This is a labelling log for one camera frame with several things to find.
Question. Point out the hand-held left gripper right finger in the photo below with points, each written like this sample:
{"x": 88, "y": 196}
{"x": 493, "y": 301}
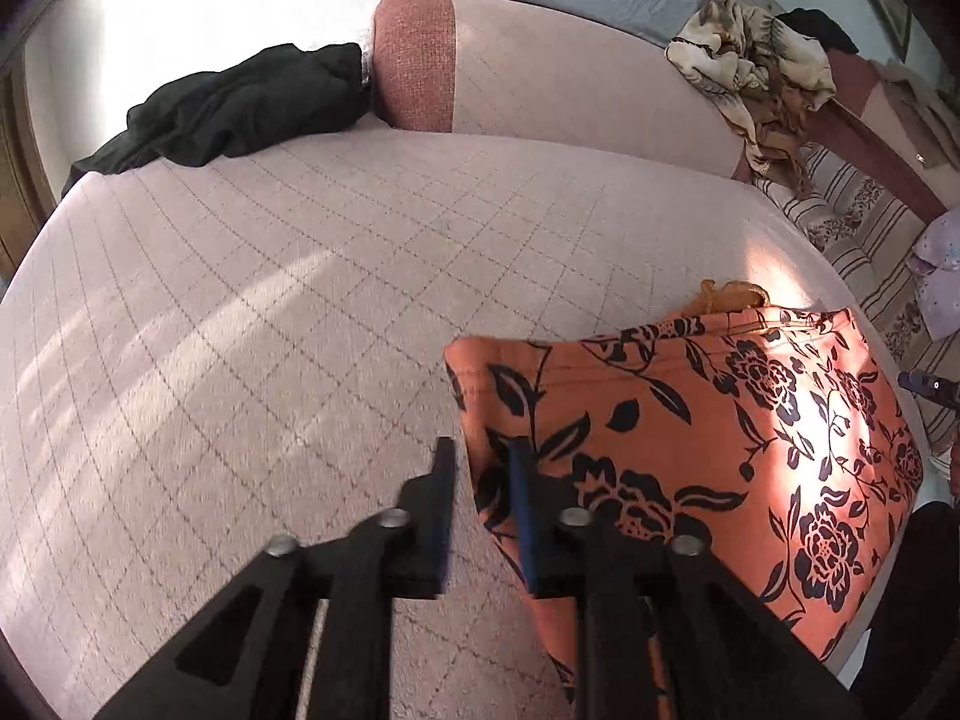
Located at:
{"x": 525, "y": 517}

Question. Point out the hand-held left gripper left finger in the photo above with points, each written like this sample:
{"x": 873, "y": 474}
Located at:
{"x": 442, "y": 510}

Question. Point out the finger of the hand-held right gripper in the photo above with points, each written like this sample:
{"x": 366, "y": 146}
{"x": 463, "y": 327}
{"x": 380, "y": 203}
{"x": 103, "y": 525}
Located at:
{"x": 930, "y": 388}

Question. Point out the orange floral blouse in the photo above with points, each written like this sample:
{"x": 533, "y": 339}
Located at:
{"x": 712, "y": 427}

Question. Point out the lilac cloth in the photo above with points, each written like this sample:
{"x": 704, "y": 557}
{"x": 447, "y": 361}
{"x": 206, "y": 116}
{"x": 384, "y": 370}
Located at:
{"x": 941, "y": 270}

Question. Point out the striped floral quilt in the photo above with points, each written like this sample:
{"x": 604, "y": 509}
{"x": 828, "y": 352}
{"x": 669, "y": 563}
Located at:
{"x": 870, "y": 240}

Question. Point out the person's dark clothing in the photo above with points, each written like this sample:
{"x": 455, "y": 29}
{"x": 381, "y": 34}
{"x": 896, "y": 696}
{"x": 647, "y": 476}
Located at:
{"x": 915, "y": 615}

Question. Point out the pink-brown coat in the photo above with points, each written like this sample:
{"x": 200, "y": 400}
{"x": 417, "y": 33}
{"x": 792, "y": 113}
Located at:
{"x": 892, "y": 120}

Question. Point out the beige floral blanket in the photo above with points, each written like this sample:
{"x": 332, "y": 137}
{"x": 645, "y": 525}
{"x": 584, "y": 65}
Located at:
{"x": 750, "y": 60}

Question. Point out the small black cloth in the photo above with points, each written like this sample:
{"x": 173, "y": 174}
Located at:
{"x": 821, "y": 26}

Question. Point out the pink rolled bolster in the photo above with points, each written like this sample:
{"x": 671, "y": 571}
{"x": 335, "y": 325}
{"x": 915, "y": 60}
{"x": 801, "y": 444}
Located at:
{"x": 555, "y": 75}

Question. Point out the black crumpled garment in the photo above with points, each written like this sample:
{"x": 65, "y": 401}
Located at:
{"x": 240, "y": 109}

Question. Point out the wooden door frame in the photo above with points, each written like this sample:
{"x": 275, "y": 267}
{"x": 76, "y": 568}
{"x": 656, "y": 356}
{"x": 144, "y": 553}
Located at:
{"x": 22, "y": 187}

